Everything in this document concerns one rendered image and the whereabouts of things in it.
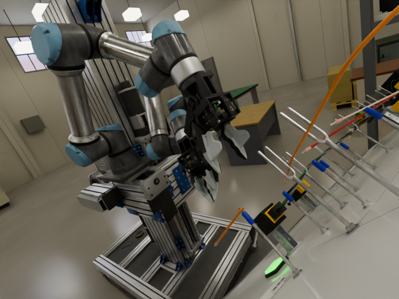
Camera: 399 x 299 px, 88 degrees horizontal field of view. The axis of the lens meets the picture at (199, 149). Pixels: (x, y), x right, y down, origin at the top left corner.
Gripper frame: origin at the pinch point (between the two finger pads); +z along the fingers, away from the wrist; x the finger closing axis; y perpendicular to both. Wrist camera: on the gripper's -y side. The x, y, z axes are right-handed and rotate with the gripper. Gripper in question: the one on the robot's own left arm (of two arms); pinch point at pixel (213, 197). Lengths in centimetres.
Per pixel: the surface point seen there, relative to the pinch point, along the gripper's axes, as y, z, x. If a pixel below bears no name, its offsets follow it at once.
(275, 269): 9.8, 21.7, 8.9
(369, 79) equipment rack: -45, -32, 76
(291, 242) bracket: 2.9, 18.4, 12.9
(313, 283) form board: 26.1, 24.9, 14.9
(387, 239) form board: 29.9, 24.1, 21.9
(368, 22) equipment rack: -26, -45, 84
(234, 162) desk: -235, -143, -23
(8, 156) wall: -174, -595, -689
